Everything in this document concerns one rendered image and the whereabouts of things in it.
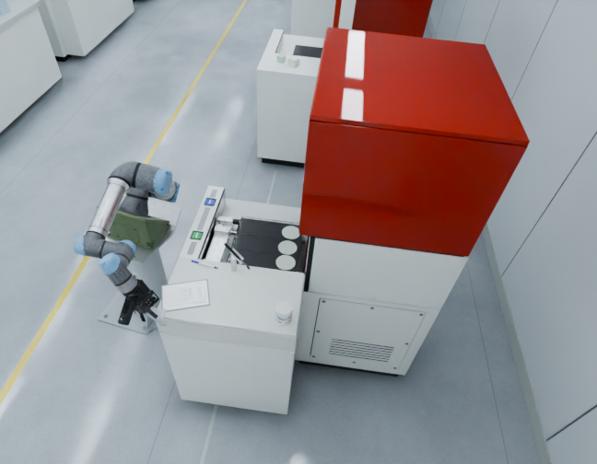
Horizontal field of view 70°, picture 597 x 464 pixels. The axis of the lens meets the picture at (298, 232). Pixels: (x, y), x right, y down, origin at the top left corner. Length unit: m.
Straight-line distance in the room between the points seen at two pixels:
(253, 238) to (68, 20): 4.53
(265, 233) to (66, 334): 1.58
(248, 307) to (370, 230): 0.64
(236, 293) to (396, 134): 1.00
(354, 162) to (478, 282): 2.24
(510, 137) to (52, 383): 2.78
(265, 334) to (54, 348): 1.71
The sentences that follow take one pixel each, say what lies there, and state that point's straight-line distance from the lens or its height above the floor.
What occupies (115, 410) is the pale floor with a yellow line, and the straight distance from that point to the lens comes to 2.90.
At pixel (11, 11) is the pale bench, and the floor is 0.90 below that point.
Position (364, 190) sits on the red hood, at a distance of 1.68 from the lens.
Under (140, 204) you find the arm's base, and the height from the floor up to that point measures 0.99.
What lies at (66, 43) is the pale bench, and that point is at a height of 0.22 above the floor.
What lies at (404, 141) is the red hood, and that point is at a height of 1.76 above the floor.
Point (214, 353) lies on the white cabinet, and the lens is 2.14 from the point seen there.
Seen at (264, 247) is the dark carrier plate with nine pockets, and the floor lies 0.90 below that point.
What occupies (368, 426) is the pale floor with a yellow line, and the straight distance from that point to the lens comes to 2.80.
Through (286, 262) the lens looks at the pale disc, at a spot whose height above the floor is 0.90.
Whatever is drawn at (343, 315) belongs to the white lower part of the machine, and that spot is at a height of 0.65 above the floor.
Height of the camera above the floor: 2.58
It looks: 46 degrees down
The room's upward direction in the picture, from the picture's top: 5 degrees clockwise
